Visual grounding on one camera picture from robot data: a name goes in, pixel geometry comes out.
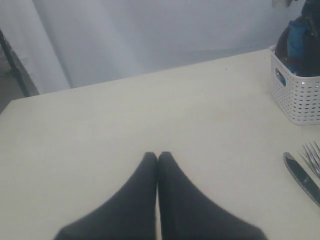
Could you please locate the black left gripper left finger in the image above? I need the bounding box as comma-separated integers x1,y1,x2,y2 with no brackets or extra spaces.
55,152,158,240

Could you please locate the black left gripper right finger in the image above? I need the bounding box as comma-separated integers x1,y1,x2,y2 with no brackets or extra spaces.
157,151,267,240

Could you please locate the silver table knife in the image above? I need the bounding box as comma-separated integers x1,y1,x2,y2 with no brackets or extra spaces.
283,152,320,207

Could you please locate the silver metal fork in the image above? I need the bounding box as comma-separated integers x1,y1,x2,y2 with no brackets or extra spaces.
302,141,320,179

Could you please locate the blue chips snack bag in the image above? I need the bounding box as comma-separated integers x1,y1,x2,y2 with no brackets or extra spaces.
280,17,309,77

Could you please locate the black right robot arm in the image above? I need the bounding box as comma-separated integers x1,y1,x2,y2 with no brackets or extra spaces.
287,0,320,77

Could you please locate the white perforated plastic basket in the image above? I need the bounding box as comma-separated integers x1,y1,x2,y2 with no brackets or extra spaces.
268,45,320,126

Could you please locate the brown round wooden plate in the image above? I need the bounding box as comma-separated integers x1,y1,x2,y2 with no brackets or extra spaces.
274,26,290,61

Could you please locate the dark metal frame post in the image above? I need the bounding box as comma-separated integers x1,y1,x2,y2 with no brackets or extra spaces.
0,31,31,98

